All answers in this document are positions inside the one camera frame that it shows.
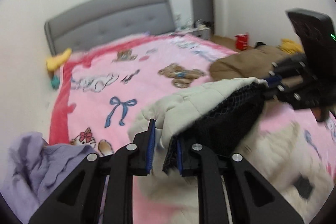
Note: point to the yellow plush toy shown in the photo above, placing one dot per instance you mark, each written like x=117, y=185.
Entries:
x=55, y=62

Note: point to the teal plush toy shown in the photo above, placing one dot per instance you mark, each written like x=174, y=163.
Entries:
x=55, y=82

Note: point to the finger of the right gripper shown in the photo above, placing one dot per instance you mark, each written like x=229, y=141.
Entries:
x=283, y=90
x=291, y=66

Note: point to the white quilted hooded jacket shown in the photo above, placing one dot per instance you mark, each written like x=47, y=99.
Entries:
x=225, y=117

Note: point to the brown folded down jacket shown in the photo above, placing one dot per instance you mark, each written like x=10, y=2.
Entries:
x=256, y=62

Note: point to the red shopping bag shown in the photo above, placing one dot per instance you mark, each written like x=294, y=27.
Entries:
x=242, y=41

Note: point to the purple clothes pile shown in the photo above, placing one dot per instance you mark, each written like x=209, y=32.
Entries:
x=35, y=169

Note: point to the grey bedside table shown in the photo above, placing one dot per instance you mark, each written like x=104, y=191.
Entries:
x=202, y=31

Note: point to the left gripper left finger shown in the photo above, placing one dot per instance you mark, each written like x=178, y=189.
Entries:
x=100, y=189

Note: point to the grey upholstered headboard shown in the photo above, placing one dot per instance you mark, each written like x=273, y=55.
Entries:
x=98, y=22

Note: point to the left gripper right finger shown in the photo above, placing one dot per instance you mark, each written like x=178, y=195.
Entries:
x=231, y=190

